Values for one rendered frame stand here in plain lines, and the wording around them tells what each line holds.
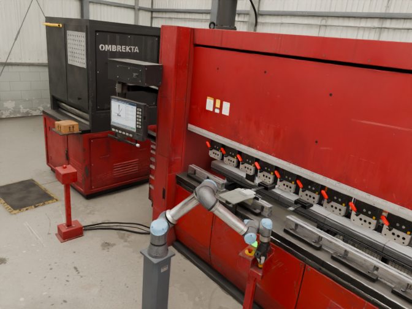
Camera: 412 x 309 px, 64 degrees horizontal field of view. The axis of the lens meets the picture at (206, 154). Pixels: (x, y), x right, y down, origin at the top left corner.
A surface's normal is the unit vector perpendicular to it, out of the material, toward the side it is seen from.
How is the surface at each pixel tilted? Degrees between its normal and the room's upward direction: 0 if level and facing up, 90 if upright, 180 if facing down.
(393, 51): 90
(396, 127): 90
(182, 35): 90
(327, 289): 90
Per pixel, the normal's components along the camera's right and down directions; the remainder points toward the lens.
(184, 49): 0.66, 0.30
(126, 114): -0.57, 0.22
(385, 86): -0.75, 0.15
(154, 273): 0.00, 0.33
